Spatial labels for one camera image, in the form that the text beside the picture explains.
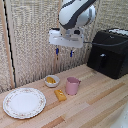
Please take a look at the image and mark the small white bowl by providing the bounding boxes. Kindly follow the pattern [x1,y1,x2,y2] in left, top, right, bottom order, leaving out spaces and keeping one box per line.
[44,74,61,89]

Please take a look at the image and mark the yellow bread block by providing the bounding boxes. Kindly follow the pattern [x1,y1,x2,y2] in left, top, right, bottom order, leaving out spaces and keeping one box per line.
[54,88,68,102]

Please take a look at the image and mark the white floral rim plate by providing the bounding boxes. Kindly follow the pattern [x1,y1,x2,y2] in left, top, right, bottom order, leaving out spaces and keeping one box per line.
[2,87,47,120]

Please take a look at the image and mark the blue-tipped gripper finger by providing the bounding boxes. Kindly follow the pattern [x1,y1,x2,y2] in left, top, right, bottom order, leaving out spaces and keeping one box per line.
[69,49,74,58]
[55,47,60,57]

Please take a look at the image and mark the yellow food piece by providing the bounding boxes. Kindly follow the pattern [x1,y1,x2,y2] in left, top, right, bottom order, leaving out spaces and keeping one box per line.
[46,76,57,84]

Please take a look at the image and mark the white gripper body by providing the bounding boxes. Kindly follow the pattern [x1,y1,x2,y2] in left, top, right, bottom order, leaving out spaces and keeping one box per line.
[48,28,85,50]

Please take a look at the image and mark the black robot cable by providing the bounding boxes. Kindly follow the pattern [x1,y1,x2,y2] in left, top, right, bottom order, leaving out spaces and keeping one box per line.
[83,41,94,45]

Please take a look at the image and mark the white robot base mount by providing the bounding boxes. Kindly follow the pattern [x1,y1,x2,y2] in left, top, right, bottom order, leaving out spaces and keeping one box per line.
[112,103,128,128]

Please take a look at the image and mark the pink mug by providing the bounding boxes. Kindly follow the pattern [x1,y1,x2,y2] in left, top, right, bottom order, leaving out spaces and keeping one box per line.
[65,76,82,96]

